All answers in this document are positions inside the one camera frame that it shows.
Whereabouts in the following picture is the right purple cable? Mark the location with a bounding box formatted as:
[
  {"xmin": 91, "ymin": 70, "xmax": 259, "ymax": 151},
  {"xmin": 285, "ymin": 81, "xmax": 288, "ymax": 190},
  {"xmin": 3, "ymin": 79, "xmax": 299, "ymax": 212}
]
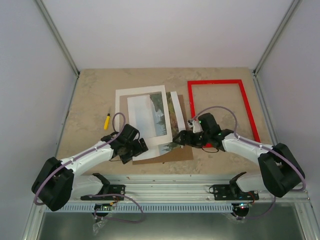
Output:
[{"xmin": 191, "ymin": 105, "xmax": 307, "ymax": 221}]

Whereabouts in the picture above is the brown frame backing board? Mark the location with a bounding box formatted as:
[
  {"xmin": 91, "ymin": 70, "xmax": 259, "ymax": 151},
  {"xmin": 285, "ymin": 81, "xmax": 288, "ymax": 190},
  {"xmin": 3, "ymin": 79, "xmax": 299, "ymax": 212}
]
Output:
[{"xmin": 120, "ymin": 95, "xmax": 193, "ymax": 165}]

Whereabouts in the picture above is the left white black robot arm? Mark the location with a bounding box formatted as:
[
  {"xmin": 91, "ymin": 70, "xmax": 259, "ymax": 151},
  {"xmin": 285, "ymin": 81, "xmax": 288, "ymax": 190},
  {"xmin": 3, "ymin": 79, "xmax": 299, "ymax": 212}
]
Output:
[{"xmin": 31, "ymin": 124, "xmax": 148, "ymax": 212}]

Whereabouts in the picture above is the aluminium corner post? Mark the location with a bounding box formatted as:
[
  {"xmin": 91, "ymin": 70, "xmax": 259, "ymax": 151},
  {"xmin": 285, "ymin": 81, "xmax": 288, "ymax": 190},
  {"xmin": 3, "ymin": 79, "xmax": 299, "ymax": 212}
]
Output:
[
  {"xmin": 34, "ymin": 0, "xmax": 80, "ymax": 78},
  {"xmin": 252, "ymin": 0, "xmax": 303, "ymax": 77}
]

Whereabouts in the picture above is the landscape photo with white mat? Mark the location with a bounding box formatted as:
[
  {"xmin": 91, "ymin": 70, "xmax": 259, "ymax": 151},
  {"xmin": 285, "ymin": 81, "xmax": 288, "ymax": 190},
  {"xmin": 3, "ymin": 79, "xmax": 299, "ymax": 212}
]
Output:
[{"xmin": 127, "ymin": 91, "xmax": 186, "ymax": 162}]

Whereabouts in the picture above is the yellow handled screwdriver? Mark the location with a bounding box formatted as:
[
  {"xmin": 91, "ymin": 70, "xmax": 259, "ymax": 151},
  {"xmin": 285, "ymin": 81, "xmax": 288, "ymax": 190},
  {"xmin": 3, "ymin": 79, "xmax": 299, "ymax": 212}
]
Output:
[{"xmin": 103, "ymin": 113, "xmax": 111, "ymax": 130}]

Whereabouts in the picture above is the light blue cable duct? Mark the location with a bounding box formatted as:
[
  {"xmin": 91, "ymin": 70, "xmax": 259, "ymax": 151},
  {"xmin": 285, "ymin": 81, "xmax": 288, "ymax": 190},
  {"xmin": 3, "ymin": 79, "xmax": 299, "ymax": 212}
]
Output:
[{"xmin": 57, "ymin": 202, "xmax": 233, "ymax": 214}]

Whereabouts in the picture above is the right aluminium corner post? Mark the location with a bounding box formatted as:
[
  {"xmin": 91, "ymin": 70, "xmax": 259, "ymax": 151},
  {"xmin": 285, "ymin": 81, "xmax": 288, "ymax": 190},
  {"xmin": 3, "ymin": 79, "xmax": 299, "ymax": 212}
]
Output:
[{"xmin": 252, "ymin": 0, "xmax": 303, "ymax": 77}]

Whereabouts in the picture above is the aluminium rail platform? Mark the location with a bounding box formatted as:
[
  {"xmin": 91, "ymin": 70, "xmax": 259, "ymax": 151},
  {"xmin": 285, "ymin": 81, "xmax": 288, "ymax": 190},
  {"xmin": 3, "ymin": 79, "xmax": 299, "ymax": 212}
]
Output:
[{"xmin": 21, "ymin": 174, "xmax": 313, "ymax": 240}]

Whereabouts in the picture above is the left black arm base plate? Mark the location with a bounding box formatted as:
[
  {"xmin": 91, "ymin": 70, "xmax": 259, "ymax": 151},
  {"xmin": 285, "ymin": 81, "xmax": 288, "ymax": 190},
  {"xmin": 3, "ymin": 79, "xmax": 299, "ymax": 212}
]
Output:
[{"xmin": 80, "ymin": 184, "xmax": 126, "ymax": 201}]

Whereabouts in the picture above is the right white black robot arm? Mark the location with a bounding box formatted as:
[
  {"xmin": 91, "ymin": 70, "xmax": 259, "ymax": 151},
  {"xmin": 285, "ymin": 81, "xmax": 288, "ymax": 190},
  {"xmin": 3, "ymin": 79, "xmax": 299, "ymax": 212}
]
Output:
[{"xmin": 173, "ymin": 113, "xmax": 305, "ymax": 200}]

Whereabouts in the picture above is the white passe-partout mat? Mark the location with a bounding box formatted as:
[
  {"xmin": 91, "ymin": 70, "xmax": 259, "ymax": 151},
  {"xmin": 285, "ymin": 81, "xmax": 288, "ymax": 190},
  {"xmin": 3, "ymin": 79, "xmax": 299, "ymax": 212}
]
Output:
[{"xmin": 115, "ymin": 85, "xmax": 173, "ymax": 147}]

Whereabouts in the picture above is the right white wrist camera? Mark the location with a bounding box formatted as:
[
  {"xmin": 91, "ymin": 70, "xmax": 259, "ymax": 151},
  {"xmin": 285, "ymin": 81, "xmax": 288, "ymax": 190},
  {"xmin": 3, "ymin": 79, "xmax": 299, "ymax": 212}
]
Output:
[{"xmin": 187, "ymin": 119, "xmax": 202, "ymax": 134}]

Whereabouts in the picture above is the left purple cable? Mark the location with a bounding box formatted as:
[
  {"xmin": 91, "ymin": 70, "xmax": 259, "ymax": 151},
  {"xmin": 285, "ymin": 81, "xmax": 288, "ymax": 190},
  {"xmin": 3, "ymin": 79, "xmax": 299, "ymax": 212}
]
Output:
[{"xmin": 33, "ymin": 112, "xmax": 146, "ymax": 224}]

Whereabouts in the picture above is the clear plastic bag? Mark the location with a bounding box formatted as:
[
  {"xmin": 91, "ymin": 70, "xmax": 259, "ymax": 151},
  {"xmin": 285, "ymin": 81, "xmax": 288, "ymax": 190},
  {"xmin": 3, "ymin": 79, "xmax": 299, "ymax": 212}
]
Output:
[{"xmin": 92, "ymin": 217, "xmax": 104, "ymax": 236}]

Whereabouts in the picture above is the red wooden picture frame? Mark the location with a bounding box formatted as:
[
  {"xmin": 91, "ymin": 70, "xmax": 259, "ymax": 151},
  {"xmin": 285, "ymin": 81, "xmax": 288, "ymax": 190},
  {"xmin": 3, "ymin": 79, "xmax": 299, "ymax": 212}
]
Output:
[{"xmin": 187, "ymin": 79, "xmax": 261, "ymax": 142}]

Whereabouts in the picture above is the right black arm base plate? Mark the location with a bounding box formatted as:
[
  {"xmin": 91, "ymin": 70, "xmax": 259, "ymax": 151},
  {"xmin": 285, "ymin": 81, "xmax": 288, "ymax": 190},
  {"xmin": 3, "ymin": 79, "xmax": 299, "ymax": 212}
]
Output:
[{"xmin": 208, "ymin": 184, "xmax": 260, "ymax": 201}]

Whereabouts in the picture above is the purple cable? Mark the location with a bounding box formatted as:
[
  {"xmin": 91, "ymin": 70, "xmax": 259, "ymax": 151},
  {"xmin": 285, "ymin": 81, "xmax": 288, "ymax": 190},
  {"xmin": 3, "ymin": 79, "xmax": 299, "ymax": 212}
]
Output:
[
  {"xmin": 191, "ymin": 105, "xmax": 307, "ymax": 221},
  {"xmin": 33, "ymin": 112, "xmax": 146, "ymax": 224}
]

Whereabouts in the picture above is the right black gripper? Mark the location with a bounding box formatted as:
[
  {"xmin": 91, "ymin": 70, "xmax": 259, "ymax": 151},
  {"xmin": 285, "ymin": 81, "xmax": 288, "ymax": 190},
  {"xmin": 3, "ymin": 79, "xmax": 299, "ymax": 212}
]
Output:
[{"xmin": 173, "ymin": 130, "xmax": 211, "ymax": 148}]

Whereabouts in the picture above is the left aluminium corner post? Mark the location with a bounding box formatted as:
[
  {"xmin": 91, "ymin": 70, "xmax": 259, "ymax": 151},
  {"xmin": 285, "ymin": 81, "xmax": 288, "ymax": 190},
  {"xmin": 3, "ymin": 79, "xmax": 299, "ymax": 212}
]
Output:
[{"xmin": 34, "ymin": 0, "xmax": 80, "ymax": 78}]

